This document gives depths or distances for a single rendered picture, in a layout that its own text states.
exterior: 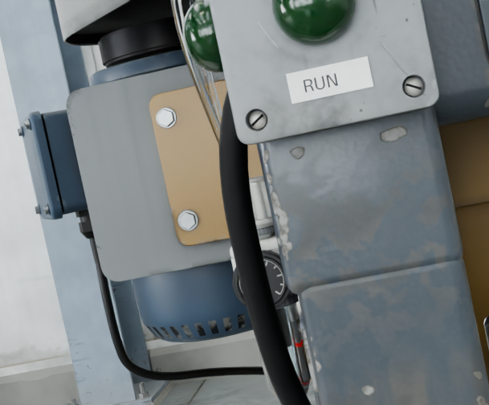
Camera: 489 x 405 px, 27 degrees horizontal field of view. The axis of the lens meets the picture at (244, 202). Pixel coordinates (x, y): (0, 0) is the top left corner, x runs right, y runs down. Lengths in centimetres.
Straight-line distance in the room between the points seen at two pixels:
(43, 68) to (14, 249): 117
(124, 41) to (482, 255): 36
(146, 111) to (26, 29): 467
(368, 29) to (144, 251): 49
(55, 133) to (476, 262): 36
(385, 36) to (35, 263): 565
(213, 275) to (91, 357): 466
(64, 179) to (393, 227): 48
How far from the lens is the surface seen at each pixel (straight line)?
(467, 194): 66
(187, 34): 39
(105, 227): 84
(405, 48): 37
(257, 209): 63
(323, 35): 36
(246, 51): 37
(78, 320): 549
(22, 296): 605
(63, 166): 85
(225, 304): 86
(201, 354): 579
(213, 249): 82
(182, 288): 86
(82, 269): 543
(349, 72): 37
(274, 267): 62
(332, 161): 41
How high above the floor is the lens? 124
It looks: 3 degrees down
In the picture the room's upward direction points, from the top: 12 degrees counter-clockwise
